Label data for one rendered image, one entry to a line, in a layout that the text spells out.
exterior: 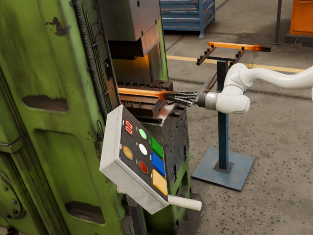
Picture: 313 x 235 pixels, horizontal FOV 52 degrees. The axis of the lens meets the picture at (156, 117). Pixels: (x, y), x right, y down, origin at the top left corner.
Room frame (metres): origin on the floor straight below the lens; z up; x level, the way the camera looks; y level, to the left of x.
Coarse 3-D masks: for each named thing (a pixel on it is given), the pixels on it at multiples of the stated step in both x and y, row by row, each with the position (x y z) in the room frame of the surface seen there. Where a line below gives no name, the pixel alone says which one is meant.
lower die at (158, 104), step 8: (128, 88) 1.66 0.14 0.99; (136, 88) 1.65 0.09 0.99; (144, 88) 1.63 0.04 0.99; (120, 96) 1.58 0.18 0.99; (128, 96) 1.57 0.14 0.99; (136, 96) 1.56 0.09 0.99; (144, 96) 1.53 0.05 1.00; (152, 96) 1.51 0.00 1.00; (128, 104) 1.50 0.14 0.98; (136, 104) 1.48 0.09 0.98; (144, 104) 1.47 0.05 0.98; (152, 104) 1.46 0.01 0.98; (160, 104) 1.51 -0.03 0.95; (136, 112) 1.45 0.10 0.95; (144, 112) 1.43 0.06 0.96; (152, 112) 1.41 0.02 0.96
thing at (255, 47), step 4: (208, 44) 2.11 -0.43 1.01; (216, 44) 2.07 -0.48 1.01; (220, 44) 2.06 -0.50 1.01; (224, 44) 2.04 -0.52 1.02; (228, 44) 2.03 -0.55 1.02; (232, 44) 2.02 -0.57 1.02; (236, 44) 2.01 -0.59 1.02; (240, 44) 2.00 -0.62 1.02; (244, 44) 1.99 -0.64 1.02; (256, 44) 1.95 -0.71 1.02; (240, 48) 1.98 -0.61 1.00; (248, 48) 1.95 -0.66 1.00; (252, 48) 1.93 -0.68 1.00; (256, 48) 1.93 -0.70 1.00; (260, 48) 1.91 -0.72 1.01; (264, 48) 1.90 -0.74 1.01; (268, 48) 1.88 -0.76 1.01
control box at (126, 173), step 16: (112, 112) 1.11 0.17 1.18; (128, 112) 1.11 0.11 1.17; (112, 128) 0.99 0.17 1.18; (128, 128) 1.00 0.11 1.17; (144, 128) 1.12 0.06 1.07; (112, 144) 0.89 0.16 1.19; (128, 144) 0.91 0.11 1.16; (144, 144) 1.00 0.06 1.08; (160, 144) 1.12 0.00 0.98; (112, 160) 0.80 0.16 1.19; (128, 160) 0.82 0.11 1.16; (144, 160) 0.90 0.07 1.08; (112, 176) 0.79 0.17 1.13; (128, 176) 0.79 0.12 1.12; (144, 176) 0.82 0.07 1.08; (128, 192) 0.79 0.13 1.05; (144, 192) 0.79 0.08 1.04; (160, 192) 0.81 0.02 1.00; (144, 208) 0.79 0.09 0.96; (160, 208) 0.79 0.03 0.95
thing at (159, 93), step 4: (120, 88) 1.64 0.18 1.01; (124, 88) 1.63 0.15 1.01; (124, 92) 1.60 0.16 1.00; (128, 92) 1.59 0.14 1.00; (132, 92) 1.58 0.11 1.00; (136, 92) 1.57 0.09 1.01; (140, 92) 1.56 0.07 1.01; (144, 92) 1.55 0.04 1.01; (148, 92) 1.55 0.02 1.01; (152, 92) 1.54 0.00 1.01; (156, 92) 1.53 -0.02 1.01; (160, 92) 1.52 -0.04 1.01; (164, 92) 1.50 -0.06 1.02; (168, 92) 1.49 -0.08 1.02; (172, 92) 1.49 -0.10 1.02; (176, 92) 1.48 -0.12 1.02; (160, 96) 1.50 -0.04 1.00; (172, 100) 1.48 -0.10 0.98
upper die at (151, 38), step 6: (156, 24) 1.58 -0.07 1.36; (150, 30) 1.51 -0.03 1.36; (156, 30) 1.57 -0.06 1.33; (144, 36) 1.44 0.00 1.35; (150, 36) 1.50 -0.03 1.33; (156, 36) 1.56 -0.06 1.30; (108, 42) 1.49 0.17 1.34; (114, 42) 1.47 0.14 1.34; (120, 42) 1.46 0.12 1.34; (126, 42) 1.45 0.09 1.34; (132, 42) 1.43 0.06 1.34; (138, 42) 1.42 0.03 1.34; (144, 42) 1.44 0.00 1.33; (150, 42) 1.49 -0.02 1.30; (156, 42) 1.55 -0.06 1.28; (114, 48) 1.48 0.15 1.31; (120, 48) 1.46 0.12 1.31; (126, 48) 1.45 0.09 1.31; (132, 48) 1.43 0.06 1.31; (138, 48) 1.42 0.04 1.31; (144, 48) 1.43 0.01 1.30; (150, 48) 1.48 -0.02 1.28; (114, 54) 1.48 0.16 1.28; (120, 54) 1.47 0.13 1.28; (126, 54) 1.45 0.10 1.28; (132, 54) 1.44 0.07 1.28; (138, 54) 1.42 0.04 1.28; (144, 54) 1.42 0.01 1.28
